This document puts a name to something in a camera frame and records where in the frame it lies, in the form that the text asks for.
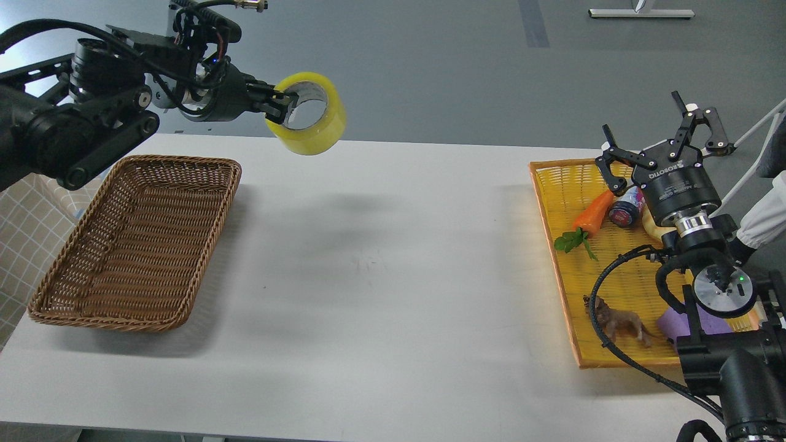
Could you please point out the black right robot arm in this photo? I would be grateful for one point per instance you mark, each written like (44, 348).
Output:
(732, 357)

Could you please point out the yellow tape roll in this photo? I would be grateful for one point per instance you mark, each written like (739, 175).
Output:
(327, 130)

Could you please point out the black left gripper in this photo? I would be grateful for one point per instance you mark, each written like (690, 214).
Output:
(240, 93)

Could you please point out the yellow plastic basket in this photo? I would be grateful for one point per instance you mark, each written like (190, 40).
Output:
(564, 188)

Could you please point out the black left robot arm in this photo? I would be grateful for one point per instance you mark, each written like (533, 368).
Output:
(70, 118)

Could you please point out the beige checkered cloth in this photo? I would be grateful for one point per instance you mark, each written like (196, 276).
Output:
(37, 217)

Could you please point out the brown toy animal figure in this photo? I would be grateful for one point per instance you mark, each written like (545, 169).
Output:
(613, 320)

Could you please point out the brown wicker basket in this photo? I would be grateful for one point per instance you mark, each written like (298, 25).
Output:
(136, 259)

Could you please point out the orange toy carrot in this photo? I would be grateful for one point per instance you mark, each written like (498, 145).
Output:
(585, 226)

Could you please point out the toy bread croissant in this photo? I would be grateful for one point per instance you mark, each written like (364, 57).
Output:
(651, 228)

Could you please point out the purple foam block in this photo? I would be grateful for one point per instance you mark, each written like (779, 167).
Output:
(674, 325)

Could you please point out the white stand base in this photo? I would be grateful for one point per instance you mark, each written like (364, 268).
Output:
(643, 10)

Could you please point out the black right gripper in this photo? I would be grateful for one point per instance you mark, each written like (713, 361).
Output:
(671, 173)

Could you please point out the small drink can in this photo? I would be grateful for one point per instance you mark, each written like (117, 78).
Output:
(627, 209)

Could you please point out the seated person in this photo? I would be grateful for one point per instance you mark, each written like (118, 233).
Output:
(765, 221)

